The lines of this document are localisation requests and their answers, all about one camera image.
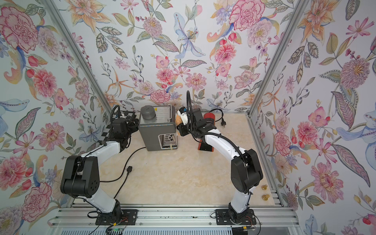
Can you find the brass knob lower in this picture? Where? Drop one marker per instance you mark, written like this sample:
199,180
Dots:
265,197

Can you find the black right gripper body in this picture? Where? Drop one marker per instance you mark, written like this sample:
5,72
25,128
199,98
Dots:
184,130

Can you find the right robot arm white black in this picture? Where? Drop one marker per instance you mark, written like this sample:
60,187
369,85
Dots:
246,171

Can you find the aluminium rail frame front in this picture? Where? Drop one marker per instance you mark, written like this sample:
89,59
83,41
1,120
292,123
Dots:
176,220

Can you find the orange blue patterned cloth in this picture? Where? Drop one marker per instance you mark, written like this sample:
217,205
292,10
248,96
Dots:
178,119

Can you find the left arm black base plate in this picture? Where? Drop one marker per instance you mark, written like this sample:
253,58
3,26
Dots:
124,217

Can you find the black white chessboard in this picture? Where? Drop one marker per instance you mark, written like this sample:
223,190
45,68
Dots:
107,130

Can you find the right aluminium corner post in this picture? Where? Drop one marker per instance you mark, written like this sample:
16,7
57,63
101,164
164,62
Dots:
292,24

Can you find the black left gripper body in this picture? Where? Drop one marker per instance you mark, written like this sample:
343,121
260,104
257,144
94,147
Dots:
131,128

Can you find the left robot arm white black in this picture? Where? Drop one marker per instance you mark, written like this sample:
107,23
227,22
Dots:
81,177

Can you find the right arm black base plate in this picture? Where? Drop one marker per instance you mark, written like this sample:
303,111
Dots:
230,217

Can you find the silver grey coffee machine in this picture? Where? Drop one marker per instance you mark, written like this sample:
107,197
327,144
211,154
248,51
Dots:
158,128

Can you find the aluminium corner post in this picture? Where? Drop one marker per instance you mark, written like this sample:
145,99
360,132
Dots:
81,61
292,24

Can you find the left aluminium corner post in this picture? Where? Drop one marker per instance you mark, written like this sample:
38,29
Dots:
81,61

